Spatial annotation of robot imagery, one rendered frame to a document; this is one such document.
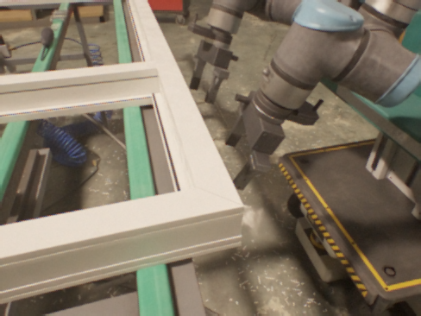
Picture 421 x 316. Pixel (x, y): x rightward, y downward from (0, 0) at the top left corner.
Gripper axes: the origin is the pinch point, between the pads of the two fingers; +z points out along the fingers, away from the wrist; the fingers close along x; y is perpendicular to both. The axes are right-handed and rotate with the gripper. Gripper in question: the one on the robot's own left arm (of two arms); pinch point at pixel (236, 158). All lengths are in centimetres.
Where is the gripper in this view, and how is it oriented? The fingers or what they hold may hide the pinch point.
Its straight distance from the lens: 70.2
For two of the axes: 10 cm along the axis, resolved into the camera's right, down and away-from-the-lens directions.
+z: -3.9, 6.8, 6.2
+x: 0.7, 7.0, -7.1
